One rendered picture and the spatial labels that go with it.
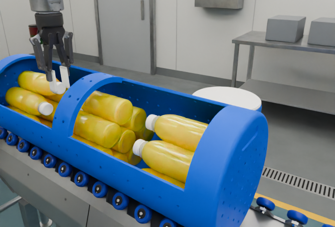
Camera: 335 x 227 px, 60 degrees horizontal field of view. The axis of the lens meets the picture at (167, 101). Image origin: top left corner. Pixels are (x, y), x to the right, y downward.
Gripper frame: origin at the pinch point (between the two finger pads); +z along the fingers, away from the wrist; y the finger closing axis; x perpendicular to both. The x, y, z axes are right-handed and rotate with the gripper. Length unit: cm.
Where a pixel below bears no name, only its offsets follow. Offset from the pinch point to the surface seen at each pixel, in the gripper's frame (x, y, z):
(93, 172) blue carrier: -29.8, -13.6, 14.3
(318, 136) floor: -51, 252, 120
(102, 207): -29.6, -11.9, 26.7
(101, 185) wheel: -28.2, -10.3, 21.2
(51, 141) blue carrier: -14.6, -14.4, 10.4
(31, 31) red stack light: 69, 33, -4
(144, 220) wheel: -44, -12, 23
